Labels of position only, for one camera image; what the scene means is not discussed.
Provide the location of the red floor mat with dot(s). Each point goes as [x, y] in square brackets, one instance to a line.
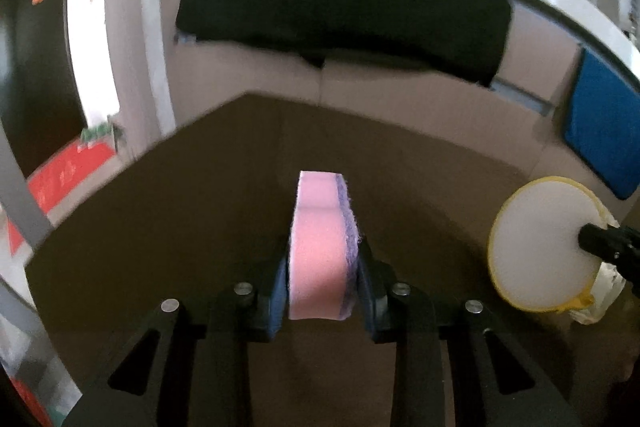
[55, 182]

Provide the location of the blue cloth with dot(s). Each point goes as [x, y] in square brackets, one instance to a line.
[600, 127]

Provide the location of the black cloth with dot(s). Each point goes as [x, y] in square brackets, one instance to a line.
[350, 22]

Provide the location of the green floor item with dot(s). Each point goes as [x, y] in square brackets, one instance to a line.
[100, 134]

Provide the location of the pink and purple sponge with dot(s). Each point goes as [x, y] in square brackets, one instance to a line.
[317, 247]

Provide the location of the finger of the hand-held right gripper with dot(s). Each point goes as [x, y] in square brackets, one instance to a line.
[605, 242]
[630, 274]

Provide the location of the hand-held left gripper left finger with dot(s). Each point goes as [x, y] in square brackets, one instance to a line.
[277, 297]

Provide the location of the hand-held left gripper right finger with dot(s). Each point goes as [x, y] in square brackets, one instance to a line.
[367, 302]

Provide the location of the black refrigerator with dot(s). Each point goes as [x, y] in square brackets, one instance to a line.
[35, 57]

